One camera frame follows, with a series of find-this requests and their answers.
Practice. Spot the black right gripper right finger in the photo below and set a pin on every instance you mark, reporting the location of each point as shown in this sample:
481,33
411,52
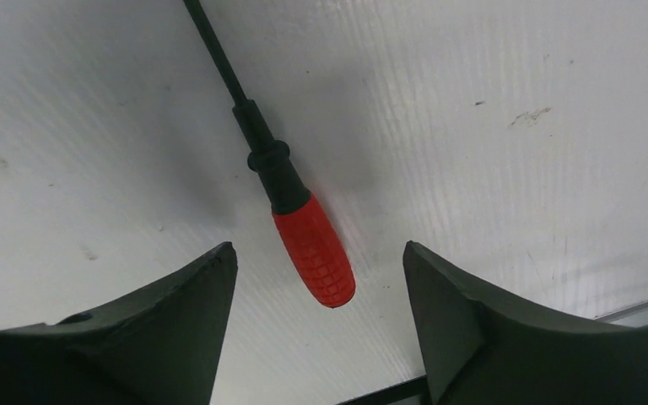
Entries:
481,344

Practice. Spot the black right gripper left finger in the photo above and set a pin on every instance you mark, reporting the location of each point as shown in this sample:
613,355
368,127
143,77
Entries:
159,344

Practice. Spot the red and black screwdriver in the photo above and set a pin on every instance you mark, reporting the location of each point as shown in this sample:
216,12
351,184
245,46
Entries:
308,236

